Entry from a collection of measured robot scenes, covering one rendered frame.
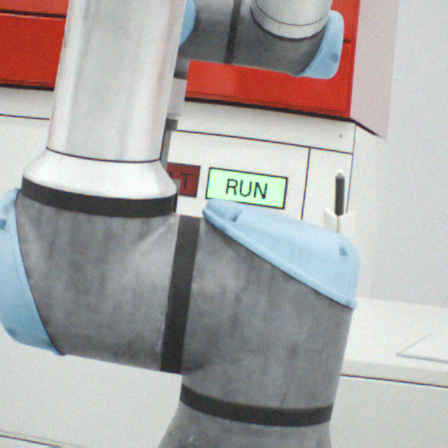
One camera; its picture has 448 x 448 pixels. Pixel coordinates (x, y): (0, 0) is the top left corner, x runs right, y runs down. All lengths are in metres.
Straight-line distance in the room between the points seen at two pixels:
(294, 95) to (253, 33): 0.63
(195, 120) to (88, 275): 1.02
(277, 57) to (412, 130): 2.15
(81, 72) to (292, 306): 0.22
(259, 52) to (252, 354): 0.39
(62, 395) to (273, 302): 0.47
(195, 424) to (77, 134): 0.22
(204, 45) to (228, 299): 0.37
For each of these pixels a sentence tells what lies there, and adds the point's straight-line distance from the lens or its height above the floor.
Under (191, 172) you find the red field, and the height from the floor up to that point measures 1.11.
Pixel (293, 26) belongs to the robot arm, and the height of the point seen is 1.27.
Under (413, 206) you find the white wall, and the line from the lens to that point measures 3.26.
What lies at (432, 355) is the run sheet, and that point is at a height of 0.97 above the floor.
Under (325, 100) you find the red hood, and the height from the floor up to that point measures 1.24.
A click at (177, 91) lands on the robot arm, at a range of 1.23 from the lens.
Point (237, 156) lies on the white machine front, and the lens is 1.80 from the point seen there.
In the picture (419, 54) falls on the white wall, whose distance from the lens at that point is 3.28.
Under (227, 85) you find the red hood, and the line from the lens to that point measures 1.76.
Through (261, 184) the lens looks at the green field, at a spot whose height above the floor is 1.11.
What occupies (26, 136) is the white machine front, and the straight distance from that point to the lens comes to 1.91.
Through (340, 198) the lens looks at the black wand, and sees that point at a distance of 1.41.
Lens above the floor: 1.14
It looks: 3 degrees down
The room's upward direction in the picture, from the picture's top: 7 degrees clockwise
